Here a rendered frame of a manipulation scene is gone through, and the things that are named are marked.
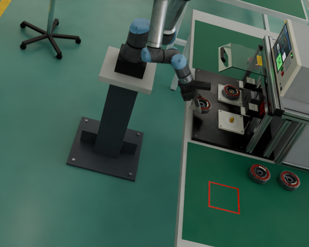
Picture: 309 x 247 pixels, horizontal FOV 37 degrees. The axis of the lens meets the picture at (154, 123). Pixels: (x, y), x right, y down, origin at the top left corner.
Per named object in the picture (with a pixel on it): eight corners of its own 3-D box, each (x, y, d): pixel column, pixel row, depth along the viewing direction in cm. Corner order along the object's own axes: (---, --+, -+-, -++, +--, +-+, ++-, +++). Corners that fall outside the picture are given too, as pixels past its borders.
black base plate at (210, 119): (191, 139, 249) (192, 137, 248) (194, 70, 296) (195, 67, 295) (272, 160, 254) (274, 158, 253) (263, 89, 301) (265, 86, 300)
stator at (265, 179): (264, 187, 237) (267, 183, 235) (244, 176, 240) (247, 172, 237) (270, 175, 245) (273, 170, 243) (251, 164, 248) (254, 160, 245)
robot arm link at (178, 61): (181, 50, 240) (186, 57, 233) (187, 66, 247) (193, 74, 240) (167, 57, 240) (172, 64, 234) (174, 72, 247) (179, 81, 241)
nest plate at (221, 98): (218, 100, 276) (218, 99, 275) (217, 85, 287) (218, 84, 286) (241, 107, 278) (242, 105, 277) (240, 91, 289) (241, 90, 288)
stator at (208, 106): (190, 111, 255) (192, 106, 252) (191, 98, 263) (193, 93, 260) (209, 116, 256) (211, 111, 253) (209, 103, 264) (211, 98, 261)
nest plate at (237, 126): (218, 128, 259) (218, 126, 258) (218, 111, 270) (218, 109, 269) (243, 135, 260) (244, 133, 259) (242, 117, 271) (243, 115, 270)
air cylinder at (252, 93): (247, 105, 281) (251, 98, 277) (247, 97, 287) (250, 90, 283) (255, 107, 282) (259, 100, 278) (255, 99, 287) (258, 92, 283)
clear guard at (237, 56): (218, 72, 256) (222, 63, 252) (218, 48, 273) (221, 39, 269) (273, 87, 259) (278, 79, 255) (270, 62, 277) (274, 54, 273)
